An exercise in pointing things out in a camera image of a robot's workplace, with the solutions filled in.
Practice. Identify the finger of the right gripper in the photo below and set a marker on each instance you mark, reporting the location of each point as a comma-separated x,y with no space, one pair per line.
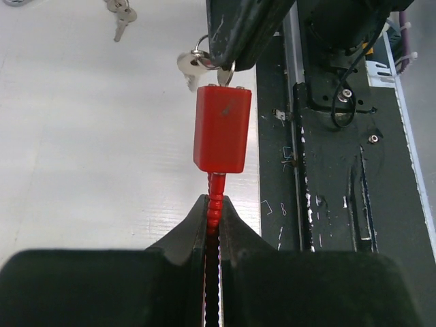
239,30

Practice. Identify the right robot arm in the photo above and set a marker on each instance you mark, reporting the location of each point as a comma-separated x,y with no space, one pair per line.
331,39

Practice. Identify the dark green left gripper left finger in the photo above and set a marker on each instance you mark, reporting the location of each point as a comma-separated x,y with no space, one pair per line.
161,285

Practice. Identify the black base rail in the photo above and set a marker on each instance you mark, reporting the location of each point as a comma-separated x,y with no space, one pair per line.
326,189

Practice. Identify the red cable padlock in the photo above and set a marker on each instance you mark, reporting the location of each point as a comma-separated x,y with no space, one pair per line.
219,148

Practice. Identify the silver keys of long padlock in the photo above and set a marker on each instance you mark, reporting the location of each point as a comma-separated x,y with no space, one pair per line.
124,14

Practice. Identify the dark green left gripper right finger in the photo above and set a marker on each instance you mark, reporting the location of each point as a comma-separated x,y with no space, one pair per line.
264,286

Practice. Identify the long shackle brass padlock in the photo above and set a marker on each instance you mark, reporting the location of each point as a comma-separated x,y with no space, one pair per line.
16,3

